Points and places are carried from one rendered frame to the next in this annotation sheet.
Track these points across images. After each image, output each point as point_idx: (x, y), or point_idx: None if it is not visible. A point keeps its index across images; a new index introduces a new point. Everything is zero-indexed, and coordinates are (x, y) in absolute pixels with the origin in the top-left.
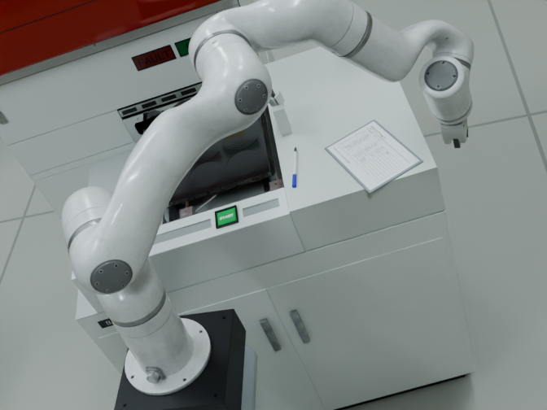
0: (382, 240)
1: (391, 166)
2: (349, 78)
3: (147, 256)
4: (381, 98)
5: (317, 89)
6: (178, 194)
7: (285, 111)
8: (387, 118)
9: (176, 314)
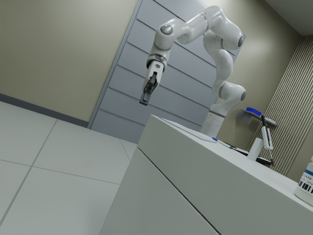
0: None
1: (173, 122)
2: (260, 171)
3: (212, 87)
4: (211, 147)
5: (274, 175)
6: None
7: (255, 141)
8: (194, 137)
9: (207, 120)
